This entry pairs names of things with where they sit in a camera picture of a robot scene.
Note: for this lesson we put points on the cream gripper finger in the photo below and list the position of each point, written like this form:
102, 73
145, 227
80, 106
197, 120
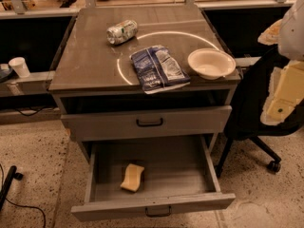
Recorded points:
286, 91
270, 35

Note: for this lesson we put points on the yellow sponge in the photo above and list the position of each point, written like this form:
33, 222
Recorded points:
132, 177

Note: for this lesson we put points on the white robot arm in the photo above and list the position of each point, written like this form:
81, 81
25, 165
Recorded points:
291, 34

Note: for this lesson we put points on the closed grey top drawer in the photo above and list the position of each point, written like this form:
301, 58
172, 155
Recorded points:
122, 125

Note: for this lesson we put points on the grey drawer cabinet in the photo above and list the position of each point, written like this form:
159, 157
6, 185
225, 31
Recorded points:
94, 76

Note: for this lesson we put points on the open grey middle drawer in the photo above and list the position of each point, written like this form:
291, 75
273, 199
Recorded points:
178, 172

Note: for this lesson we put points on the black office chair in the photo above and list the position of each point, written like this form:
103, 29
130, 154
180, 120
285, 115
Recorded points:
249, 98

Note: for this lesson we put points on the white bowl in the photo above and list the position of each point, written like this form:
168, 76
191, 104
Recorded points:
211, 64

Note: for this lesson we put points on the blue chip bag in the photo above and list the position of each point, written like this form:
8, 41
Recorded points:
157, 70

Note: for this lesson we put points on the crushed silver soda can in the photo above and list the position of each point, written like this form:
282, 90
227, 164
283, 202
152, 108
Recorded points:
122, 32

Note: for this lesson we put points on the white paper cup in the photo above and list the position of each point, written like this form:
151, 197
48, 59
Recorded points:
18, 64

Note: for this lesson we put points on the black stand on floor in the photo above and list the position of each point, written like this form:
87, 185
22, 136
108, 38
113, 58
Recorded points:
13, 174

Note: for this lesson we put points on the black top drawer handle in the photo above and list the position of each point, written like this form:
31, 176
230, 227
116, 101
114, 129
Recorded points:
157, 123

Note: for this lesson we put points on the black drawer handle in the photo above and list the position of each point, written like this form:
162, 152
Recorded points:
158, 212
157, 123

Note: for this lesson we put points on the black middle drawer handle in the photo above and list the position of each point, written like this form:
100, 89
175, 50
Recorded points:
158, 212

